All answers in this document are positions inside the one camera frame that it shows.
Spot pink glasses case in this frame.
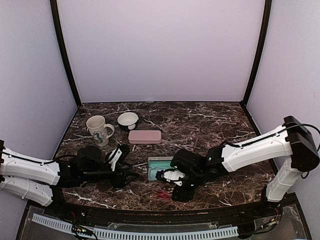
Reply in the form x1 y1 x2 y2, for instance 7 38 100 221
128 130 162 144

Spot white slotted cable duct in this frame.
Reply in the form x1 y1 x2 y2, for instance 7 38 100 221
32 212 240 240

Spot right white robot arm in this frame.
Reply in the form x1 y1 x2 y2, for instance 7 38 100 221
170 115 320 217

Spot black frame right post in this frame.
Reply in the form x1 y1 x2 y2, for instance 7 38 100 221
240 0 273 108

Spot beige ceramic mug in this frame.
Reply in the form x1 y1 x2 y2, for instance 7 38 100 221
86 115 115 147

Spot small circuit board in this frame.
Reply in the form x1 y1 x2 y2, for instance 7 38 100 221
71 224 93 236

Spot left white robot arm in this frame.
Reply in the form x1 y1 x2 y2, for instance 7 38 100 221
0 141 140 218

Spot black frame left post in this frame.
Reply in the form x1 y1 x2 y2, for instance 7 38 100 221
49 0 82 108

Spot grey case teal lining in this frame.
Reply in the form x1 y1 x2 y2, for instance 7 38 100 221
147 156 173 181

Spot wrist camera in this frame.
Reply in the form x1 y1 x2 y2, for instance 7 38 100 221
155 168 185 186
106 144 130 172

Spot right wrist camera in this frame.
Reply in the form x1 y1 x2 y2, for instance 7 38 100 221
155 168 185 186

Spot black frame post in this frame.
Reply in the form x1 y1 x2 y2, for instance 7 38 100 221
240 0 273 108
49 0 82 108

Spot clear pink sunglasses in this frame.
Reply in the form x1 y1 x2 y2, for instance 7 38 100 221
155 189 172 201

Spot white bowl dark exterior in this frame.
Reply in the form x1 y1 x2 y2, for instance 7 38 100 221
117 112 139 131

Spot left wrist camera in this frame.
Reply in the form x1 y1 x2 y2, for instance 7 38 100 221
106 144 130 172

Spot black front table rail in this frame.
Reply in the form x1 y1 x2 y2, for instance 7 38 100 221
58 202 260 225

